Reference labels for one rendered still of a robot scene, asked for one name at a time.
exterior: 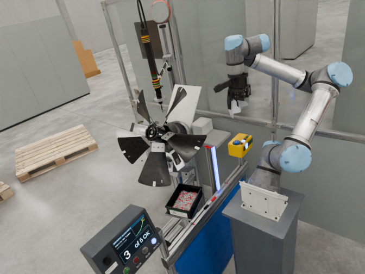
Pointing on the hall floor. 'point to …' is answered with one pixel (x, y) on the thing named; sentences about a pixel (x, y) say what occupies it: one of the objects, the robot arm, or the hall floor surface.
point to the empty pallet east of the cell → (52, 151)
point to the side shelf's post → (211, 170)
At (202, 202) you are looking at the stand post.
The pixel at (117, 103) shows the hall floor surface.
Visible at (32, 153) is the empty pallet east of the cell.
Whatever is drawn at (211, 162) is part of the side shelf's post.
